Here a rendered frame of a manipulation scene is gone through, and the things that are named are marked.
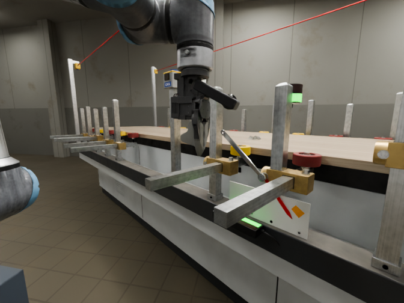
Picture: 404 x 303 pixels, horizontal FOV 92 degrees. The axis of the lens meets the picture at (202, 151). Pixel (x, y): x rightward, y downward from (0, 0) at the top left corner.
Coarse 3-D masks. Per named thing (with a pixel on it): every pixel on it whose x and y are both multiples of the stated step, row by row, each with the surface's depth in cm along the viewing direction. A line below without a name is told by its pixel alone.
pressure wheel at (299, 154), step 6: (294, 156) 61; (300, 156) 58; (306, 156) 57; (312, 156) 57; (318, 156) 57; (294, 162) 61; (300, 162) 59; (306, 162) 58; (312, 162) 57; (318, 162) 57; (306, 168) 60
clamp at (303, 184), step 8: (264, 168) 59; (288, 168) 57; (272, 176) 56; (280, 176) 54; (288, 176) 53; (296, 176) 51; (304, 176) 50; (312, 176) 51; (296, 184) 51; (304, 184) 50; (312, 184) 52; (296, 192) 52; (304, 192) 50
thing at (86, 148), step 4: (108, 144) 139; (112, 144) 139; (116, 144) 141; (128, 144) 147; (132, 144) 149; (136, 144) 151; (72, 148) 122; (76, 148) 124; (80, 148) 125; (84, 148) 127; (88, 148) 129; (92, 148) 130; (96, 148) 132; (100, 148) 134; (104, 148) 135; (108, 148) 137; (72, 152) 123
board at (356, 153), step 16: (112, 128) 235; (128, 128) 235; (144, 128) 235; (160, 128) 235; (208, 144) 97; (224, 144) 90; (256, 144) 87; (304, 144) 87; (320, 144) 87; (336, 144) 87; (352, 144) 87; (368, 144) 87; (336, 160) 59; (352, 160) 56; (368, 160) 54
